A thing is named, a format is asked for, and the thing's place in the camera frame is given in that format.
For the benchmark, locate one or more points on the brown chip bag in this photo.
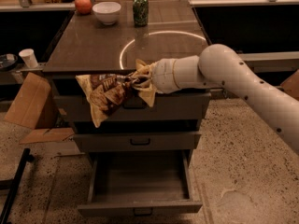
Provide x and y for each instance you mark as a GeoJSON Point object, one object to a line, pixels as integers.
{"type": "Point", "coordinates": [106, 93]}

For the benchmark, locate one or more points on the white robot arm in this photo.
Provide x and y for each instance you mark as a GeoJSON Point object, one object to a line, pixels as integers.
{"type": "Point", "coordinates": [218, 65]}

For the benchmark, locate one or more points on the grey drawer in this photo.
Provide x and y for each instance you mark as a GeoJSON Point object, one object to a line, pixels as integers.
{"type": "Point", "coordinates": [112, 142]}
{"type": "Point", "coordinates": [140, 184]}
{"type": "Point", "coordinates": [166, 107]}

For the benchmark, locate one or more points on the red apple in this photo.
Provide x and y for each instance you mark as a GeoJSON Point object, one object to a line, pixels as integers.
{"type": "Point", "coordinates": [83, 7]}

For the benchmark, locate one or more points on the green soda can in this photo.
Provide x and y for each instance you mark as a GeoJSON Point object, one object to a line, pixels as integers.
{"type": "Point", "coordinates": [140, 12]}

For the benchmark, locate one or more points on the cardboard box at right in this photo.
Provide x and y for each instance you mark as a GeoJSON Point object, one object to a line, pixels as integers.
{"type": "Point", "coordinates": [291, 85]}

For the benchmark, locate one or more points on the white bowl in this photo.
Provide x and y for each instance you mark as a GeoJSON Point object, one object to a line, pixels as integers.
{"type": "Point", "coordinates": [107, 12]}

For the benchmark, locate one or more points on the flat cardboard piece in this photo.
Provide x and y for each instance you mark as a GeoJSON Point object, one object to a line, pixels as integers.
{"type": "Point", "coordinates": [47, 135]}

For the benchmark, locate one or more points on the bottom grey drawer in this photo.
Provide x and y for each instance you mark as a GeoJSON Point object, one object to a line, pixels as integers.
{"type": "Point", "coordinates": [140, 184]}

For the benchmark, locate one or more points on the middle grey drawer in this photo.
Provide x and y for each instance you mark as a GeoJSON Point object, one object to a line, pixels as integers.
{"type": "Point", "coordinates": [112, 142]}

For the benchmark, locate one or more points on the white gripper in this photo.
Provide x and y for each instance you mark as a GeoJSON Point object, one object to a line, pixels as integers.
{"type": "Point", "coordinates": [163, 75]}

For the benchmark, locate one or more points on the white paper cup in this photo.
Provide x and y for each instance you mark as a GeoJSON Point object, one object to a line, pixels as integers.
{"type": "Point", "coordinates": [28, 56]}

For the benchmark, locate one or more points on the grey drawer cabinet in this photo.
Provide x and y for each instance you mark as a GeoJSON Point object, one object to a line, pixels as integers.
{"type": "Point", "coordinates": [89, 47]}

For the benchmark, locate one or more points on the dark round plate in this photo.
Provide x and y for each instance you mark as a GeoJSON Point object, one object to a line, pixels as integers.
{"type": "Point", "coordinates": [8, 62]}

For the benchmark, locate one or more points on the top grey drawer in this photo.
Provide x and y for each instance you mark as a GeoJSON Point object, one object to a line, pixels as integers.
{"type": "Point", "coordinates": [166, 107]}

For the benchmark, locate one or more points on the black metal stand leg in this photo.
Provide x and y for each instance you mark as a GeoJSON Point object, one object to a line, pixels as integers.
{"type": "Point", "coordinates": [12, 185]}

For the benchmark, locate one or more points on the standing cardboard sheet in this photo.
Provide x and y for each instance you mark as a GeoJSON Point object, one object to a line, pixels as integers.
{"type": "Point", "coordinates": [33, 107]}

